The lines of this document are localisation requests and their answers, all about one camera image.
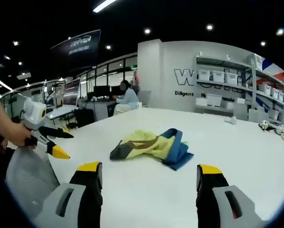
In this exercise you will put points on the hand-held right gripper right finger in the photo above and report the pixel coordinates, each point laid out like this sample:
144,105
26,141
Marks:
227,206

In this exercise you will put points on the spare hand-held gripper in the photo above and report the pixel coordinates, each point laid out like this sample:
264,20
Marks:
265,125

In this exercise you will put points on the row of white storage bins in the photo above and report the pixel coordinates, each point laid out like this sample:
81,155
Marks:
229,77

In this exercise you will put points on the yellow and blue garment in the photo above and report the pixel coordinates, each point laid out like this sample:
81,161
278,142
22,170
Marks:
153,147

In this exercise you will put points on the white side table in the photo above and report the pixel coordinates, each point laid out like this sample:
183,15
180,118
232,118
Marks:
61,111

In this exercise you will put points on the round ceiling spotlight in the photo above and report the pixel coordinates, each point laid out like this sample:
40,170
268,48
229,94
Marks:
108,47
263,43
147,31
280,31
209,27

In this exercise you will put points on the grey metal shelf rack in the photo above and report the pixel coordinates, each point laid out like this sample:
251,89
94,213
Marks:
251,71

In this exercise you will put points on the grey mesh office chair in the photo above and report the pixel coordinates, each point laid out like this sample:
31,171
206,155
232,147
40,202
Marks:
30,175

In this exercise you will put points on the grey office desk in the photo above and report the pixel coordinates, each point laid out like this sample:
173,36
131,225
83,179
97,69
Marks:
96,105

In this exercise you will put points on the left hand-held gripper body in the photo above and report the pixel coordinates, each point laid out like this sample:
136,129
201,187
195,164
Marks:
33,114

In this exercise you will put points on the red and blue wall banner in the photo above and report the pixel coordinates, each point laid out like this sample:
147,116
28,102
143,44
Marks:
278,69

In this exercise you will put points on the long ceiling light strip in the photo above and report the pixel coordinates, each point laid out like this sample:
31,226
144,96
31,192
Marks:
103,6

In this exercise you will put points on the black computer monitor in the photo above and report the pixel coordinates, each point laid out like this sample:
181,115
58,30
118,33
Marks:
101,91
116,90

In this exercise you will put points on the standing display screen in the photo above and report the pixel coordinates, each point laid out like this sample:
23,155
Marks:
71,92

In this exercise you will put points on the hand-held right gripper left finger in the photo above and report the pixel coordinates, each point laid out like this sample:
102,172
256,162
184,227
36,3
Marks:
68,204

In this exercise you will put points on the person's left hand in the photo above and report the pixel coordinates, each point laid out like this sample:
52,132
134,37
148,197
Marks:
16,134

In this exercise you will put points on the small white object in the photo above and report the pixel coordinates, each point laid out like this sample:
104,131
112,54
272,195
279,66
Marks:
231,120

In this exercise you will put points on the dark hanging ceiling banner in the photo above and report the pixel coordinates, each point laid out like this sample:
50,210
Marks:
81,44

